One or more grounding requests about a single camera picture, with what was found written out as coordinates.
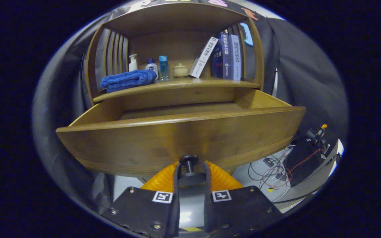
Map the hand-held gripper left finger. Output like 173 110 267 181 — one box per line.
100 161 180 238

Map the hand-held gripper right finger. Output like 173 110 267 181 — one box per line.
204 161 283 237

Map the wooden drawer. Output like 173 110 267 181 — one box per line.
56 89 307 187

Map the wooden countertop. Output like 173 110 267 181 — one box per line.
93 77 261 103

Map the wooden cabinet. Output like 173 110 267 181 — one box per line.
85 3 265 106

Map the black floor mat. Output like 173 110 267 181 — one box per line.
285 137 326 187

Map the black stand with orange clip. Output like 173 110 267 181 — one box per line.
306 123 330 154

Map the blue folded towel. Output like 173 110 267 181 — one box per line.
100 69 157 93

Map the white bottle with blue cap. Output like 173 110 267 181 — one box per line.
145 58 159 80

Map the clear blue bottle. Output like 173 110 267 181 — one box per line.
159 56 169 81

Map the cream lidded teacup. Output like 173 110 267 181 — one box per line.
172 63 190 78

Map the pale lavender book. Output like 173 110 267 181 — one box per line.
229 34 242 81

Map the dark blue book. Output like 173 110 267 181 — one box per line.
210 32 233 80

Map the white book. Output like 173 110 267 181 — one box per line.
190 36 219 78

